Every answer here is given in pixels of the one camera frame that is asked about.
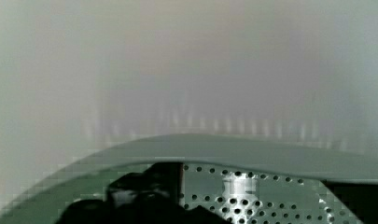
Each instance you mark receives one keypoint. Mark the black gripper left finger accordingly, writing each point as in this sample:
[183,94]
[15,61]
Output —
[149,197]

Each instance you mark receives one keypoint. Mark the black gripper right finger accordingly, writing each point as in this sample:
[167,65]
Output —
[361,199]

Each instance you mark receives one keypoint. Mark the green oval strainer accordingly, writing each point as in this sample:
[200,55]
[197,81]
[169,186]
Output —
[242,180]

